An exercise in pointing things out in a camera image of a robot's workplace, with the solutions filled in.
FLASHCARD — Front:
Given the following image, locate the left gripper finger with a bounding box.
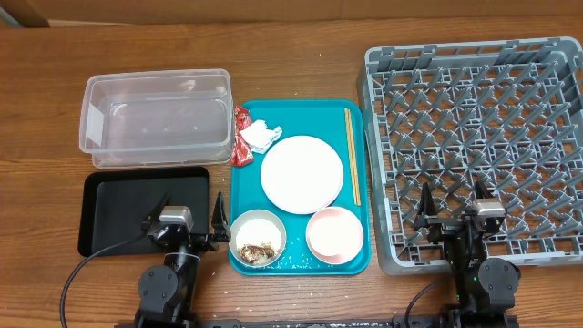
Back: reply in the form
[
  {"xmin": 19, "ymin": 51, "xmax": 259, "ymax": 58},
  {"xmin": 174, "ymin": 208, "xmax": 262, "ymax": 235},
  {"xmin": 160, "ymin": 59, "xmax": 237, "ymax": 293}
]
[
  {"xmin": 211, "ymin": 191, "xmax": 231, "ymax": 242},
  {"xmin": 145, "ymin": 192, "xmax": 170, "ymax": 222}
]

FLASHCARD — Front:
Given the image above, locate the grey bowl with food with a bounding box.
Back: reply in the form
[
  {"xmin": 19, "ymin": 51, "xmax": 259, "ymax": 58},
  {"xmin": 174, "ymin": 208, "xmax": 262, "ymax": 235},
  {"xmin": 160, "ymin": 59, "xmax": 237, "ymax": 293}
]
[{"xmin": 229, "ymin": 210, "xmax": 287, "ymax": 269}]

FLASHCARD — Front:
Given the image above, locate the red snack wrapper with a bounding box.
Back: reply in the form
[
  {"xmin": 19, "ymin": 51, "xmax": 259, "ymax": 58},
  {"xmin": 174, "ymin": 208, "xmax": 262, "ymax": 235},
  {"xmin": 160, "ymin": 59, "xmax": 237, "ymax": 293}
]
[{"xmin": 231, "ymin": 107, "xmax": 254, "ymax": 168}]

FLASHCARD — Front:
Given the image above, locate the wooden chopstick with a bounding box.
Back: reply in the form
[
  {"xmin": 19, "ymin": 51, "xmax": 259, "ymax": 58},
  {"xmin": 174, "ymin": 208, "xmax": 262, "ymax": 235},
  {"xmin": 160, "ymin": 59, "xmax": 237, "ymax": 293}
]
[
  {"xmin": 346, "ymin": 107, "xmax": 363, "ymax": 207},
  {"xmin": 343, "ymin": 107, "xmax": 360, "ymax": 207}
]

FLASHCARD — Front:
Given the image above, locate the white round plate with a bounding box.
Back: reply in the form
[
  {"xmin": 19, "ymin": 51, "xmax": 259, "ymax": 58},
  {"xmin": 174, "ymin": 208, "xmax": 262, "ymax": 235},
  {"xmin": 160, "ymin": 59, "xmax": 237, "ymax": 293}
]
[{"xmin": 261, "ymin": 136, "xmax": 344, "ymax": 215}]

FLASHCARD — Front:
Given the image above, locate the white tissue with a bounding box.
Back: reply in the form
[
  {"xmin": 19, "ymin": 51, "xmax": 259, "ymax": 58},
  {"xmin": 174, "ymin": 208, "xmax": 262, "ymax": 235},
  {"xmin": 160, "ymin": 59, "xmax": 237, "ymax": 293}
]
[{"xmin": 240, "ymin": 119, "xmax": 282, "ymax": 154}]

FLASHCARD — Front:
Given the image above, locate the pink bowl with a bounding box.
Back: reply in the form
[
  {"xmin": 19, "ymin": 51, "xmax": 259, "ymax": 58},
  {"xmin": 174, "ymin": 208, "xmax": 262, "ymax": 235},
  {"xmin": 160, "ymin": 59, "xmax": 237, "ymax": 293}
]
[{"xmin": 305, "ymin": 207, "xmax": 364, "ymax": 265}]

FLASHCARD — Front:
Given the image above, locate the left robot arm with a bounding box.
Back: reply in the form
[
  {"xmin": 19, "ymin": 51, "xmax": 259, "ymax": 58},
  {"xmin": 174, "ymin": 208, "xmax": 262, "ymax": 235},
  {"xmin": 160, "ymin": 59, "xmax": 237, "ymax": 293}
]
[{"xmin": 133, "ymin": 194, "xmax": 230, "ymax": 327}]

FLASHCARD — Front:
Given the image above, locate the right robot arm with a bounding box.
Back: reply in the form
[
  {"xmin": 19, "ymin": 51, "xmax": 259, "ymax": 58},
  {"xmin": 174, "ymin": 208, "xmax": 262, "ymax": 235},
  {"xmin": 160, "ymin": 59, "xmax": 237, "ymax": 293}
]
[{"xmin": 414, "ymin": 180, "xmax": 521, "ymax": 328}]

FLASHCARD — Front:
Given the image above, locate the grey dishwasher rack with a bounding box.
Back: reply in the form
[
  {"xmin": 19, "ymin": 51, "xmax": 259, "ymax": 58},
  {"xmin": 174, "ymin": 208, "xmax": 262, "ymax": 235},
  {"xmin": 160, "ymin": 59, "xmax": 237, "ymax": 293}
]
[{"xmin": 358, "ymin": 36, "xmax": 582, "ymax": 275}]

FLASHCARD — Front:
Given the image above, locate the black plastic tray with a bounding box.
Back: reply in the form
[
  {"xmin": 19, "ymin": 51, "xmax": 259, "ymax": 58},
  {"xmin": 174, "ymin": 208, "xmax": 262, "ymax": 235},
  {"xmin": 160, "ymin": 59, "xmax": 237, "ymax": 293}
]
[{"xmin": 77, "ymin": 167, "xmax": 210, "ymax": 257}]

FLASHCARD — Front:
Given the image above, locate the clear plastic bin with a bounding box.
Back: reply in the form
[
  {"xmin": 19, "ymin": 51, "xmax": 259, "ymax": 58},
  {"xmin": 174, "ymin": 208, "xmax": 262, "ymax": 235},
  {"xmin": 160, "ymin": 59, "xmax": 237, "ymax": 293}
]
[{"xmin": 78, "ymin": 68, "xmax": 234, "ymax": 169}]

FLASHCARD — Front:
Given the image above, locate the teal serving tray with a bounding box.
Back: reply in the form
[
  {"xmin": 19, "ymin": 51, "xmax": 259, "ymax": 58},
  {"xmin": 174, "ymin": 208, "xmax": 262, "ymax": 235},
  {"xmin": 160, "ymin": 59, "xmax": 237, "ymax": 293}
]
[{"xmin": 230, "ymin": 99, "xmax": 372, "ymax": 276}]

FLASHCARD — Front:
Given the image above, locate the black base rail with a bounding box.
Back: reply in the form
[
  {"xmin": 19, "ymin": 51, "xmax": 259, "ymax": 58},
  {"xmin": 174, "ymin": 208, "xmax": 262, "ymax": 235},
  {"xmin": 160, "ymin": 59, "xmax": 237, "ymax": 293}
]
[{"xmin": 113, "ymin": 314, "xmax": 520, "ymax": 328}]

